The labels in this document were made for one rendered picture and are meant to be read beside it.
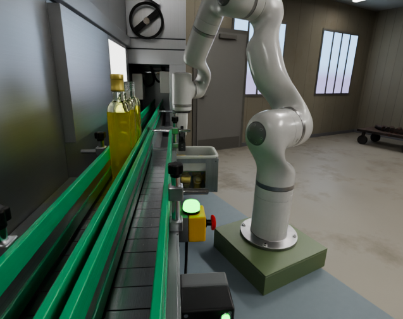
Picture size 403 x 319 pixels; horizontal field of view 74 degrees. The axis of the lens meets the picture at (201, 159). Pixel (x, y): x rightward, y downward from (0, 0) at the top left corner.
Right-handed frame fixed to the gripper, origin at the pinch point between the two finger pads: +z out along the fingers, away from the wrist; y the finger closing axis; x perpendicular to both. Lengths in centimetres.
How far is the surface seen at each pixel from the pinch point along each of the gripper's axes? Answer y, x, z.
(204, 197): -4.1, 11.4, 28.2
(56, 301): 98, -12, -10
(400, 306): -3, 135, 103
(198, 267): 47, 5, 28
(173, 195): 75, -2, -9
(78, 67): 37, -29, -32
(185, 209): 58, 1, 2
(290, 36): -456, 221, -115
